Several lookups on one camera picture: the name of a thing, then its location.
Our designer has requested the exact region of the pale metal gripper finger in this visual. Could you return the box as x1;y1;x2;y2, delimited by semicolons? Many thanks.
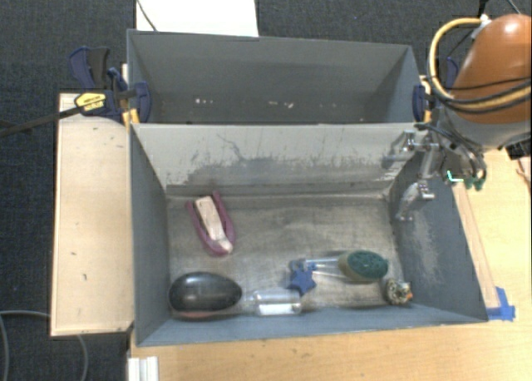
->
381;129;417;170
393;181;436;223

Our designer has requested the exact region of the green and yellow sponge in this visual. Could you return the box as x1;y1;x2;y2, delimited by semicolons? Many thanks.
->
337;250;390;285

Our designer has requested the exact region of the small brown toy animal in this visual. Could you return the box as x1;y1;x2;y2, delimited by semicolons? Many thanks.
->
382;278;414;306

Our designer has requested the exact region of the blue star toy wand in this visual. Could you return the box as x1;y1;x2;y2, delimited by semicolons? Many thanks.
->
285;257;347;296

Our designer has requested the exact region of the grey metal bin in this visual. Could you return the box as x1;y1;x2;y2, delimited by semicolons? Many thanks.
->
126;28;490;349

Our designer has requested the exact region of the clear plastic bottle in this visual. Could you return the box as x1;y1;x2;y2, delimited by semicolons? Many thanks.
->
248;289;304;318

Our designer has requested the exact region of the purple and beige stapler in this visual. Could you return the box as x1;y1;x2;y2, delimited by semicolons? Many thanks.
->
184;190;238;258

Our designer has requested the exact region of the black egg-shaped object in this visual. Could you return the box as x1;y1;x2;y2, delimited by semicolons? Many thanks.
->
167;271;244;323

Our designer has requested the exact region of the pale wood flat board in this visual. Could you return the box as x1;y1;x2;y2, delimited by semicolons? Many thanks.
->
49;92;136;337

